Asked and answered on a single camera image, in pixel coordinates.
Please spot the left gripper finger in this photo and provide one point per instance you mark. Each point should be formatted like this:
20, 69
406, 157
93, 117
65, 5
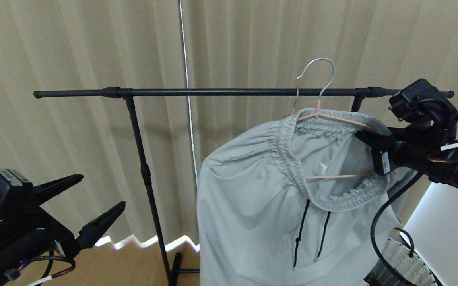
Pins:
99, 224
56, 190

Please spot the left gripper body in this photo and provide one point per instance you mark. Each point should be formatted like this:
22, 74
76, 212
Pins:
26, 242

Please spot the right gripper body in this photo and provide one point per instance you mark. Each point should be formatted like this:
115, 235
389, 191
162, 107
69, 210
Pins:
408, 155

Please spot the pink clothes hanger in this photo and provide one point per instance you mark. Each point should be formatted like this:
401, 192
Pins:
332, 117
294, 109

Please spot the pale grey shorts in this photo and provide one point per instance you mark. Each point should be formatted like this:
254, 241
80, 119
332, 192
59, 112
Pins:
245, 198

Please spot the white laundry basket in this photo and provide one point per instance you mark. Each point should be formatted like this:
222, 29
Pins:
408, 266

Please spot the black clothes rack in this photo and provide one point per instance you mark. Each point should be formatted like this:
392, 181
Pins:
213, 92

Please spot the beige curtain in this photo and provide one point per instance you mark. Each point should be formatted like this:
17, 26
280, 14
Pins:
54, 47

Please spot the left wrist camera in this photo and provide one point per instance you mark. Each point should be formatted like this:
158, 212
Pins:
4, 184

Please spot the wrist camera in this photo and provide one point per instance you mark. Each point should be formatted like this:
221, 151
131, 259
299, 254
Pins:
420, 101
4, 184

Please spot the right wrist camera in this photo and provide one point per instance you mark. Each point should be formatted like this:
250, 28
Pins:
420, 101

